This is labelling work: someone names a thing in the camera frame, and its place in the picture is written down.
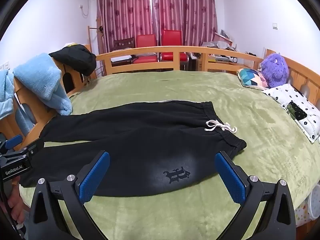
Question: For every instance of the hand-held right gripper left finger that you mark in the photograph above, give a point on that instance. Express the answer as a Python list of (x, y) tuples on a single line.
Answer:
[(93, 177)]

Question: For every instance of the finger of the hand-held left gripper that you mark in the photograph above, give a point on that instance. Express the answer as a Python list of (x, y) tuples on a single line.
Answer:
[(13, 141), (35, 146)]

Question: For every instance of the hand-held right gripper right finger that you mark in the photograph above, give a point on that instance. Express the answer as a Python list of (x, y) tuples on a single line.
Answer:
[(230, 180)]

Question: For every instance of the black pants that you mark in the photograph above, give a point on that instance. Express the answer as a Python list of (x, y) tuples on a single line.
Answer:
[(125, 142)]

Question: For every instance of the person's left hand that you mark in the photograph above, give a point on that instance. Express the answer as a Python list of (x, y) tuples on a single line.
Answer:
[(16, 205)]

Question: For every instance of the light blue fleece robe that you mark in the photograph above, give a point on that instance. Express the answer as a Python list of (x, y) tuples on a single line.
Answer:
[(37, 77)]

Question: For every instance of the star printed bed sheet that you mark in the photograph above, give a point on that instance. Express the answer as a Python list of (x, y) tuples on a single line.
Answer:
[(303, 210)]

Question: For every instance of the green fleece blanket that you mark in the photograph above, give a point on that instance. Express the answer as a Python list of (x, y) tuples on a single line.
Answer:
[(200, 92)]

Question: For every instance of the black jacket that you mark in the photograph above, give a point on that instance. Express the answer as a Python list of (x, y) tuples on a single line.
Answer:
[(75, 57)]

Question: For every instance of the white floral pillow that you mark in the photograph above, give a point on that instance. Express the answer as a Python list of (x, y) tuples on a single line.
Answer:
[(282, 92)]

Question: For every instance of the geometric patterned pillow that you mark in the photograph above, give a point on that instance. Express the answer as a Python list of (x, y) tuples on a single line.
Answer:
[(251, 77)]

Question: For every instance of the purple plush toy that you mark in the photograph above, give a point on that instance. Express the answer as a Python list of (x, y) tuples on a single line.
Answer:
[(273, 67)]

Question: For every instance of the wooden coat rack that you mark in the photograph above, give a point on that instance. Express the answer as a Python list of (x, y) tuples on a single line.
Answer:
[(89, 37)]

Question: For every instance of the dark wooden chair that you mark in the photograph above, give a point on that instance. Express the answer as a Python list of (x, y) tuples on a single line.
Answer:
[(123, 43)]

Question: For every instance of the grey crumpled bags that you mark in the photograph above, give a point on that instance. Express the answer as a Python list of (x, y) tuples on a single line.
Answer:
[(220, 43)]

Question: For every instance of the red chair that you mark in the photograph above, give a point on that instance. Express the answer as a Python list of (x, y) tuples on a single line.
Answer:
[(146, 40), (171, 37)]

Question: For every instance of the pink floral curtain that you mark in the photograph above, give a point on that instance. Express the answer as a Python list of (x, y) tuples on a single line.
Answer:
[(185, 5), (122, 10)]

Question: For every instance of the wooden bed frame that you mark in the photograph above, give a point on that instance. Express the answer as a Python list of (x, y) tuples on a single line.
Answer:
[(175, 50)]

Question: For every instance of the white wall switch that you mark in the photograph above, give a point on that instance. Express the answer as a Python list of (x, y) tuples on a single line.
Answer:
[(275, 25)]

